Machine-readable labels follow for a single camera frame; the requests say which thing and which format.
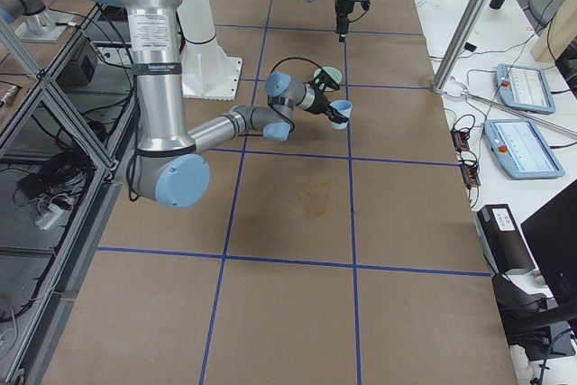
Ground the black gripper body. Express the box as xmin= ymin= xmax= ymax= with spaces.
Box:
xmin=308 ymin=84 xmax=334 ymax=119
xmin=334 ymin=0 xmax=355 ymax=29

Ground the light blue plastic cup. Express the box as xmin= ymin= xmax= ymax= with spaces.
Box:
xmin=329 ymin=100 xmax=353 ymax=130

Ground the mint green bowl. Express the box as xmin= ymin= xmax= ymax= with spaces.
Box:
xmin=313 ymin=66 xmax=343 ymax=89

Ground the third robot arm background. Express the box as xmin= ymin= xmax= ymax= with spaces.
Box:
xmin=1 ymin=0 xmax=69 ymax=43

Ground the black orange adapter upper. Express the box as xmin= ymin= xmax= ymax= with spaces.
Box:
xmin=451 ymin=128 xmax=470 ymax=152

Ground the black orange adapter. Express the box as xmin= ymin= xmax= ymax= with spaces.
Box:
xmin=459 ymin=161 xmax=481 ymax=189
xmin=451 ymin=128 xmax=470 ymax=152

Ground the black orange adapter lower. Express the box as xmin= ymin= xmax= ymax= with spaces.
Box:
xmin=459 ymin=161 xmax=481 ymax=189

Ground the lower blue teach pendant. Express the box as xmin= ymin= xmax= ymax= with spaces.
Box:
xmin=483 ymin=119 xmax=565 ymax=180

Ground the blue teach pendant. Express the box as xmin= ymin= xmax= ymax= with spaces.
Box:
xmin=495 ymin=64 xmax=556 ymax=115
xmin=483 ymin=119 xmax=565 ymax=180

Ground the upper blue teach pendant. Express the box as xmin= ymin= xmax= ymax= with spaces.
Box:
xmin=495 ymin=64 xmax=556 ymax=115

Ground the black box with label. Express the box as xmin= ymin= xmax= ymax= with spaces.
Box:
xmin=476 ymin=204 xmax=535 ymax=275

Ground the black power supply box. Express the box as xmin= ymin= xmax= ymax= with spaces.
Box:
xmin=57 ymin=38 xmax=98 ymax=87

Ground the black computer monitor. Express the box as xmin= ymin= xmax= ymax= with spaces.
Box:
xmin=521 ymin=181 xmax=576 ymax=305

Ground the white power strip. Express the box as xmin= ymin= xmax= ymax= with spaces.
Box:
xmin=35 ymin=204 xmax=64 ymax=230

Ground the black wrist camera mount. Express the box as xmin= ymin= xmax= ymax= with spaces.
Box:
xmin=313 ymin=69 xmax=342 ymax=92

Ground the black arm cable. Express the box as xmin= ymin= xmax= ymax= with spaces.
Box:
xmin=269 ymin=56 xmax=324 ymax=84

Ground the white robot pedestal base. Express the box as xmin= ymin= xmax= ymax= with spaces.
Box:
xmin=178 ymin=0 xmax=243 ymax=100

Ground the aluminium frame post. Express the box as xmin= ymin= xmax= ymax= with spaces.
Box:
xmin=430 ymin=0 xmax=488 ymax=94

